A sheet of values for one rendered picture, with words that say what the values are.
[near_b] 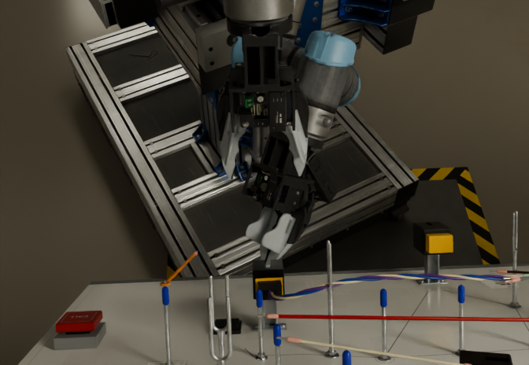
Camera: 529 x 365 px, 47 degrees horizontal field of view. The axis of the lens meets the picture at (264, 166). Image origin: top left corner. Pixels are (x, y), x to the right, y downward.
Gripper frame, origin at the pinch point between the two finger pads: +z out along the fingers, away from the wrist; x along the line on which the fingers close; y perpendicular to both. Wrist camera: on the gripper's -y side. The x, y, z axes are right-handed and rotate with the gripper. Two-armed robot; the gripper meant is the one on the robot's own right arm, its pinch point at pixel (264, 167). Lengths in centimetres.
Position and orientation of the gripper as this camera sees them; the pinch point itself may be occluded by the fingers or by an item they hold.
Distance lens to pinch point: 77.2
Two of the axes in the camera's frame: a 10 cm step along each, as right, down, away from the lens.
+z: 0.3, 8.6, 5.0
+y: 0.2, 5.0, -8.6
